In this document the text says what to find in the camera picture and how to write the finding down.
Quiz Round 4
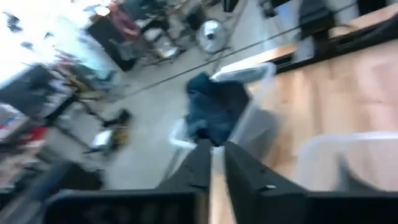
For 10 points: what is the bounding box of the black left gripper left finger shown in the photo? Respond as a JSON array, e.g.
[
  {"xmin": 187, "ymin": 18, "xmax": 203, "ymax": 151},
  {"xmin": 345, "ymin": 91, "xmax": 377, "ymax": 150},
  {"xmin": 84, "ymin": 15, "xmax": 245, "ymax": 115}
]
[{"xmin": 154, "ymin": 139, "xmax": 213, "ymax": 193}]

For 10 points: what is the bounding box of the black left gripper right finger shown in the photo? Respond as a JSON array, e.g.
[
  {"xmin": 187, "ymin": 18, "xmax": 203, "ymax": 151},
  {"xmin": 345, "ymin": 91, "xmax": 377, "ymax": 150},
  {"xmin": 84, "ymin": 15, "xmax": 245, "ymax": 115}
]
[{"xmin": 223, "ymin": 141, "xmax": 309, "ymax": 224}]

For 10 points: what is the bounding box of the slate blue cap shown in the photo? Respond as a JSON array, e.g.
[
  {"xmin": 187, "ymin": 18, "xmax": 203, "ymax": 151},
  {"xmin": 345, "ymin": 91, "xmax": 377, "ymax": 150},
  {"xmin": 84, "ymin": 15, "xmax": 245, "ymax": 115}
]
[{"xmin": 184, "ymin": 72, "xmax": 251, "ymax": 147}]

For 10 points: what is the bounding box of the clear plastic bin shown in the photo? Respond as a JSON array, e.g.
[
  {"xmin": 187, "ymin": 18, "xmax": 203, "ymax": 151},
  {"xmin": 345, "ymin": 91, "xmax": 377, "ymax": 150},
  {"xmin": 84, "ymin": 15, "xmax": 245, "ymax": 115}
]
[
  {"xmin": 293, "ymin": 131, "xmax": 398, "ymax": 192},
  {"xmin": 169, "ymin": 61, "xmax": 278, "ymax": 152}
]

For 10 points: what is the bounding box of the silver round fan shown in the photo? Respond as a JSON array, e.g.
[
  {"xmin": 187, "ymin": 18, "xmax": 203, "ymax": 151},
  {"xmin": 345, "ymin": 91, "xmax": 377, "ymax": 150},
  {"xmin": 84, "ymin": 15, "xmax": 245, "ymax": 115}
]
[{"xmin": 195, "ymin": 18, "xmax": 227, "ymax": 54}]

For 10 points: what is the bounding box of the black wheeled stand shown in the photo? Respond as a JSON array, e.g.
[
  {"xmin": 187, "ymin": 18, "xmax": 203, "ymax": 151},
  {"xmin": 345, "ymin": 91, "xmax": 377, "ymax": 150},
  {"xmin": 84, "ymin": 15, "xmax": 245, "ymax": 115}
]
[{"xmin": 0, "ymin": 63, "xmax": 133, "ymax": 156}]

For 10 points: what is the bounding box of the black table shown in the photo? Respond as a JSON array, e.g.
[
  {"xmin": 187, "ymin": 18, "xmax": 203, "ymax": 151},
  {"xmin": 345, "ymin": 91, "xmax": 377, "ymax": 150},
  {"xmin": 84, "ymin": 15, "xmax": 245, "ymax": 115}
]
[{"xmin": 86, "ymin": 17, "xmax": 139, "ymax": 72}]

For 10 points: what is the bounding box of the black aluminium frame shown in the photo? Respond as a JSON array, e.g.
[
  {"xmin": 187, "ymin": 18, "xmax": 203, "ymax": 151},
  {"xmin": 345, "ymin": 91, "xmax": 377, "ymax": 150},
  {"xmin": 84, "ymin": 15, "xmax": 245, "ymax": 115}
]
[{"xmin": 273, "ymin": 0, "xmax": 398, "ymax": 75}]

